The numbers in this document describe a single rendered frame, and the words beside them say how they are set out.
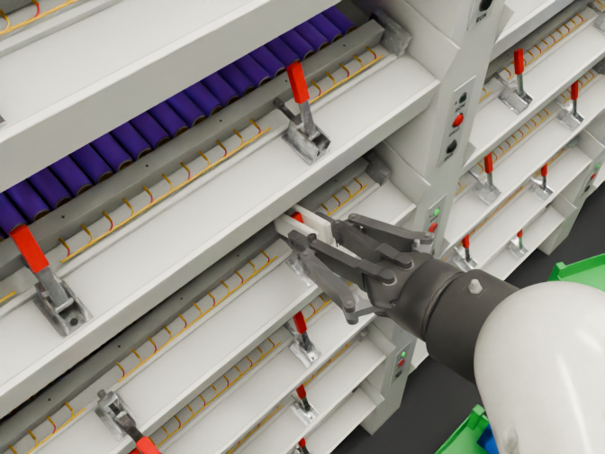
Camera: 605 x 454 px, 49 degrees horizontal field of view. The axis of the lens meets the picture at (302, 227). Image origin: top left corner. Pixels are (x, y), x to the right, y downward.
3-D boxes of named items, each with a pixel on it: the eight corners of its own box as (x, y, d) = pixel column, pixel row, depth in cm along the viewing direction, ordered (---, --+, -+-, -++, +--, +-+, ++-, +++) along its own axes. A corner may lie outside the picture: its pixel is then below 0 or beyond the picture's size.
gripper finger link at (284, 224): (322, 251, 73) (318, 256, 72) (280, 228, 77) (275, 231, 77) (319, 231, 71) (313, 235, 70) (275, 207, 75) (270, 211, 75)
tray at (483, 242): (582, 170, 153) (618, 135, 141) (413, 331, 126) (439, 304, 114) (515, 113, 158) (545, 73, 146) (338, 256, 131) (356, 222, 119)
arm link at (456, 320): (540, 267, 56) (474, 333, 52) (533, 354, 64) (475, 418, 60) (479, 239, 60) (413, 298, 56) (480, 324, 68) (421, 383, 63)
